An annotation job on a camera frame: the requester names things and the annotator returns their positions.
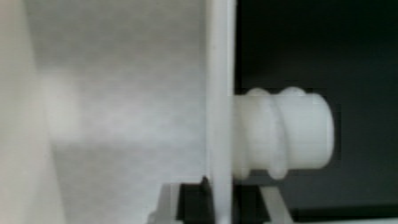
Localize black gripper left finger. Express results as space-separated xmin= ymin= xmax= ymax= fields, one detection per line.
xmin=147 ymin=176 xmax=209 ymax=224

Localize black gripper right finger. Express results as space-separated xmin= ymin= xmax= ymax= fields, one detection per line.
xmin=236 ymin=185 xmax=292 ymax=224

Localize white cabinet top panel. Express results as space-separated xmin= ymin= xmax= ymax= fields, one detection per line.
xmin=232 ymin=87 xmax=333 ymax=180

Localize white cabinet body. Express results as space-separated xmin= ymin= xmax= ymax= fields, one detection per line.
xmin=0 ymin=0 xmax=236 ymax=224

